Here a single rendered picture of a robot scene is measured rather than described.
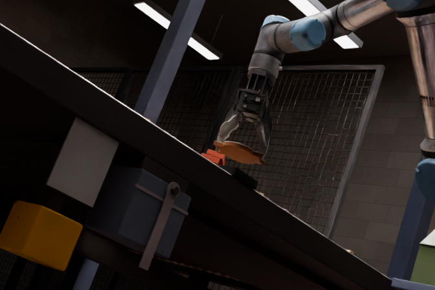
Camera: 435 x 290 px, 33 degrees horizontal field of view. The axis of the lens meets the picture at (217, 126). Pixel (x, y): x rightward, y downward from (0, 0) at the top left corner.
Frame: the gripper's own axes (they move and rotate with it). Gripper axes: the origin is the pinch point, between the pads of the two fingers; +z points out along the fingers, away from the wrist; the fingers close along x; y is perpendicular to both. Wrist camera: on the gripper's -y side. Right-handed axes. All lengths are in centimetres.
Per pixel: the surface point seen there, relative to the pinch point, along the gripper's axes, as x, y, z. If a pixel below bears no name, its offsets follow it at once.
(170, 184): -1, 48, 20
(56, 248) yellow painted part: -11, 63, 37
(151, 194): -3, 51, 23
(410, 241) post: 68, -429, -63
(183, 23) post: -87, -185, -103
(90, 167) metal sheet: -12, 59, 22
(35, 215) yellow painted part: -14, 67, 33
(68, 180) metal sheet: -13, 62, 26
